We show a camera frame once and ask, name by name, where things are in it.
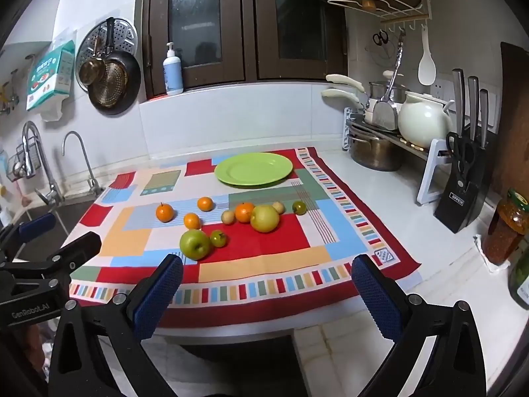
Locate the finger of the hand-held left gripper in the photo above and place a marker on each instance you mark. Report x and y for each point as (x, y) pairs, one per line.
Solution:
(35, 225)
(78, 248)

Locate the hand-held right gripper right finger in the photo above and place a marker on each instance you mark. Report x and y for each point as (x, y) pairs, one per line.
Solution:
(374, 293)

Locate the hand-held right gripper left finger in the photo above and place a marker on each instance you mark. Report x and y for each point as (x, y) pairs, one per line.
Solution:
(159, 297)

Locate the green apple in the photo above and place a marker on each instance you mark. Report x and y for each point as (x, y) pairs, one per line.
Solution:
(195, 245)

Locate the small green tomato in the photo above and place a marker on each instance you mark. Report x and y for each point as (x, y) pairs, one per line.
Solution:
(299, 207)
(218, 239)

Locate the orange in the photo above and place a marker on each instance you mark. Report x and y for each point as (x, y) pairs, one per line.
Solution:
(205, 203)
(192, 221)
(165, 212)
(244, 212)

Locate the small tan round fruit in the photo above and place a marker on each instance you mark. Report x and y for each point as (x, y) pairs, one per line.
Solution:
(227, 217)
(279, 207)

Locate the yellow apple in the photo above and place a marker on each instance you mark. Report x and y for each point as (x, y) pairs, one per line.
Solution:
(265, 218)

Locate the green plate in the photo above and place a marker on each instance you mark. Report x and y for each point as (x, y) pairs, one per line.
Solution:
(254, 168)

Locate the steel sink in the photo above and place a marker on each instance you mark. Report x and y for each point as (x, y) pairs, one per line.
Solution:
(70, 215)

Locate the tall steel faucet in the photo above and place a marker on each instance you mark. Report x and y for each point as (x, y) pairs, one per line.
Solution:
(39, 161)

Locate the thin gooseneck faucet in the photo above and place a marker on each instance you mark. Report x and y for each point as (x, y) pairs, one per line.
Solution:
(78, 149)

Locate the colourful patchwork table cloth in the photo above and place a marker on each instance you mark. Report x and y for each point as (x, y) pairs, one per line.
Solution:
(264, 256)

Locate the black knife block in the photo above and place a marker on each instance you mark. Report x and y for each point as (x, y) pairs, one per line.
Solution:
(458, 202)

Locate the white steel dish rack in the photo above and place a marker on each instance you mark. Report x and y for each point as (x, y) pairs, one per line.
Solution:
(430, 173)

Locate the large steel stockpot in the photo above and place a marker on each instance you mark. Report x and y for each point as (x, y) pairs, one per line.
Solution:
(374, 153)

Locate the glass jar green lid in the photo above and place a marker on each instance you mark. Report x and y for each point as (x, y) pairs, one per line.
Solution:
(504, 231)

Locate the dark green bottle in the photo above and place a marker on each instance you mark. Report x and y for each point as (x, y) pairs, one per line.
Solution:
(521, 281)

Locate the black frying pan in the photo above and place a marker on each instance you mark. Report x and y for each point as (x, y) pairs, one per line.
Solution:
(124, 91)

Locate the brass ladle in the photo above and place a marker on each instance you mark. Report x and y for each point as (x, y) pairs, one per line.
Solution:
(91, 71)

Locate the black kitchen scissors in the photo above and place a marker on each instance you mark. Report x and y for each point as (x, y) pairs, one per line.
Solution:
(465, 151)

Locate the white ceramic pot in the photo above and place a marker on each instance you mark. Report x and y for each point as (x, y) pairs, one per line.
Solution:
(423, 122)

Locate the steel hanging spatula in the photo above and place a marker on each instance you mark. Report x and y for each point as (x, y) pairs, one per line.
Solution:
(385, 113)

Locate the white blue pump bottle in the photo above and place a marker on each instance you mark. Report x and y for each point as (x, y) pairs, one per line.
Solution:
(173, 75)

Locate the small steel lidded pot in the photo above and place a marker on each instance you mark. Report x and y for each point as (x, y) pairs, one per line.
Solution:
(378, 91)

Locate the perforated steel steamer plate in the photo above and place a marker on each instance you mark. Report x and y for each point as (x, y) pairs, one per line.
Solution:
(124, 35)

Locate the dark wooden board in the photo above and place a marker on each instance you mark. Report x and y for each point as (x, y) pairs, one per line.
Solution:
(514, 111)

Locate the white rice spoon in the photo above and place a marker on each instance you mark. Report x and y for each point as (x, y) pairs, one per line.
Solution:
(427, 68)

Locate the black hanging scissors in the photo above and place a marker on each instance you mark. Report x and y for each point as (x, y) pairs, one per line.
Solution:
(380, 38)

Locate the brown framed window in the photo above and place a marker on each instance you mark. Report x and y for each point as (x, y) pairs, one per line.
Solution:
(244, 25)

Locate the metal wall hooks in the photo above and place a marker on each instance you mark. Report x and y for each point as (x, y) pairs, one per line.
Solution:
(8, 95)

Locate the wall mounted paper box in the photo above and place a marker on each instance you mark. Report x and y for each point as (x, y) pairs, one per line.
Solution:
(49, 75)

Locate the white wall socket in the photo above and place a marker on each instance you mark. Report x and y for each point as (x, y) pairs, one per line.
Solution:
(442, 91)

